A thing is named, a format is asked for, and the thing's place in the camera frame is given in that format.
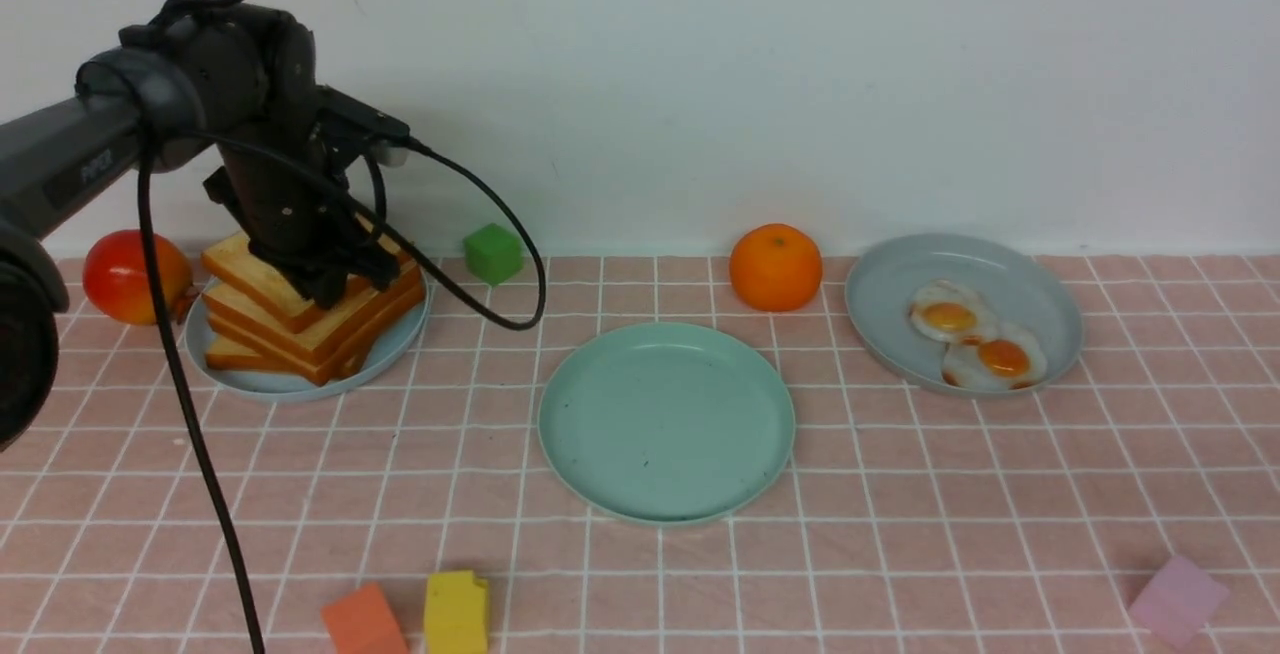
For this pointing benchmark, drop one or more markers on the pink block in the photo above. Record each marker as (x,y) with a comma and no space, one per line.
(1178,601)

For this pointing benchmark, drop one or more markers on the orange fruit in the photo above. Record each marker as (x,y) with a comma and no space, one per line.
(776,268)

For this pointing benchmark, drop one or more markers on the blue bread plate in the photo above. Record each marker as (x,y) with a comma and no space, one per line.
(386,351)

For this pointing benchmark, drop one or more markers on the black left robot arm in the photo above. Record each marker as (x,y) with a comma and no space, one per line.
(239,76)

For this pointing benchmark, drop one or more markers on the toast slice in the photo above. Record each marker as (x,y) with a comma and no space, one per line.
(257,287)
(228,355)
(332,344)
(316,345)

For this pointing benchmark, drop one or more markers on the fried egg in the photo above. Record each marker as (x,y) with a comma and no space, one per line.
(950,312)
(1013,360)

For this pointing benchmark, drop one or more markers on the grey-blue egg plate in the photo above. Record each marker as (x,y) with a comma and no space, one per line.
(1017,289)

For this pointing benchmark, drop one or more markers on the orange block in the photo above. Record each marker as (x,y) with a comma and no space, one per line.
(363,622)

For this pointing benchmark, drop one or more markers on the green cube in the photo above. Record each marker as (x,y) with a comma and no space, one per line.
(493,254)

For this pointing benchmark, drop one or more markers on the red yellow apple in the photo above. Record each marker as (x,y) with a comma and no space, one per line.
(116,281)

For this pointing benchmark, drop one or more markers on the yellow block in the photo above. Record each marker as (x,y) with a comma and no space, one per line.
(456,613)

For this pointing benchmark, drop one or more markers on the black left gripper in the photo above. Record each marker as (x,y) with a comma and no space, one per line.
(302,230)

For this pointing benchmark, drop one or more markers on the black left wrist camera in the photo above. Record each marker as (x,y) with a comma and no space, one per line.
(351,130)

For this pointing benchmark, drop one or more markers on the teal centre plate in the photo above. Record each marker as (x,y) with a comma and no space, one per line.
(667,424)

